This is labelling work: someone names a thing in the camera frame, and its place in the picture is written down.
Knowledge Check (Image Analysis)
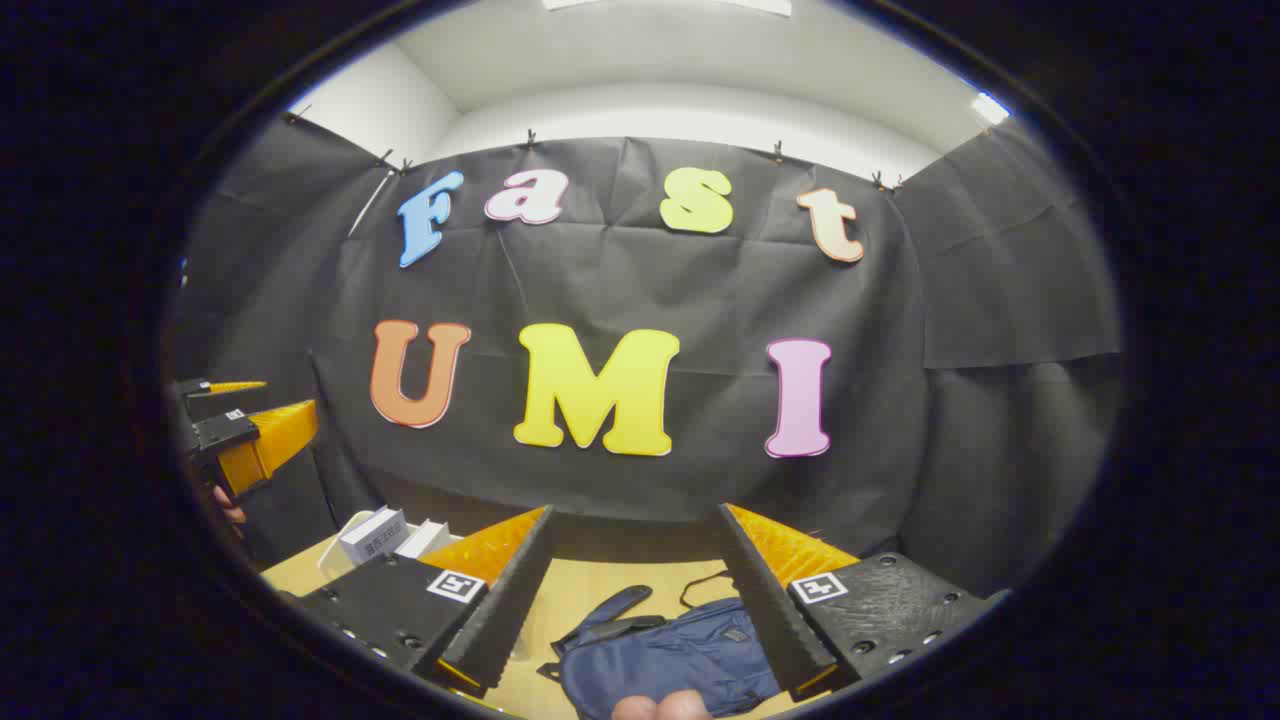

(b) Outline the thin white rod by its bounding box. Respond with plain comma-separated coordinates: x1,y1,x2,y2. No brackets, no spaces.
347,168,398,239

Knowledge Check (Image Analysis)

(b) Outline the blue schoolbag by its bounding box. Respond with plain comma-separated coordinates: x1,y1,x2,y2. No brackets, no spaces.
537,570,791,720

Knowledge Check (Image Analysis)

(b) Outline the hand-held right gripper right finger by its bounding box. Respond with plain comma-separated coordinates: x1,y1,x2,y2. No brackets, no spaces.
714,502,1013,703

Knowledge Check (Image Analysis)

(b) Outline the black backdrop cloth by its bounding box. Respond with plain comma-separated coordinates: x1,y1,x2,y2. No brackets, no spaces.
165,110,1126,601

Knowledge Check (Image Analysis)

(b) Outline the white bookshelf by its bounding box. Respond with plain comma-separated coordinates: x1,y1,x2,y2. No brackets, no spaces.
318,508,463,576

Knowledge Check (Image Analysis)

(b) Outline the row of black cloth clips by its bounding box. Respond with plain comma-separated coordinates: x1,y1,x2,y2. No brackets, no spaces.
285,105,903,193

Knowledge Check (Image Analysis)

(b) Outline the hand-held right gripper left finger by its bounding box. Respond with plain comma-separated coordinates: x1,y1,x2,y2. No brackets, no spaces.
280,505,557,701

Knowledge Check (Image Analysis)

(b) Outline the book with purple figure cover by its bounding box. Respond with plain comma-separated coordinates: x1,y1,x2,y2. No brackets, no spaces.
338,507,411,568

